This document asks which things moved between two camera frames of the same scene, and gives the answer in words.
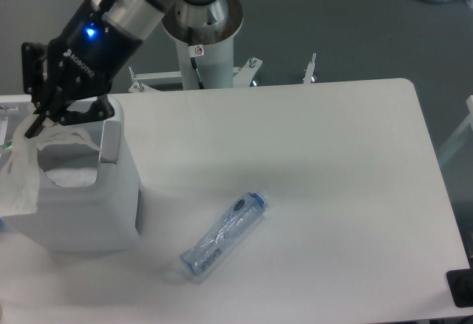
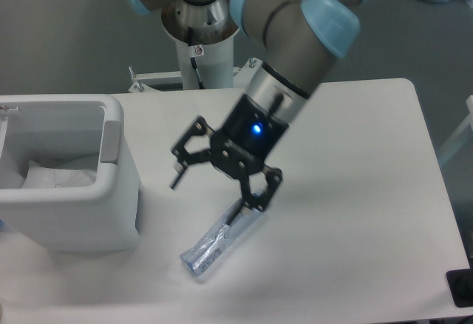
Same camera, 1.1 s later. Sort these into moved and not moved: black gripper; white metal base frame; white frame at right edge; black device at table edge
Moved: black gripper
Not moved: white metal base frame; black device at table edge; white frame at right edge
